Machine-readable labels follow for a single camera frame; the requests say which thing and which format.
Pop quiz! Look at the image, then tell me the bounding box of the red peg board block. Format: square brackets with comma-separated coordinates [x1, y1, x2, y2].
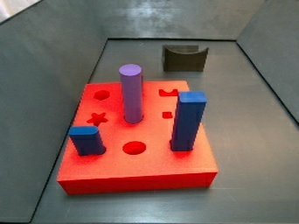
[57, 80, 219, 194]

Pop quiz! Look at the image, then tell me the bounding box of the black curved fixture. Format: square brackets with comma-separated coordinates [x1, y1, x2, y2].
[163, 45, 210, 72]

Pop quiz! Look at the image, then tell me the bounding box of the tall blue rectangular peg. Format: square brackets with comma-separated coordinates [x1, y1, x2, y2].
[171, 91, 207, 151]

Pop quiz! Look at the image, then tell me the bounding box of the purple cylinder peg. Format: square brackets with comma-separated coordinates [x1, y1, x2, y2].
[119, 64, 143, 123]

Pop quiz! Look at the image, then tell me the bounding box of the short blue peg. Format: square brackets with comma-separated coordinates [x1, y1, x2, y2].
[69, 126, 107, 156]

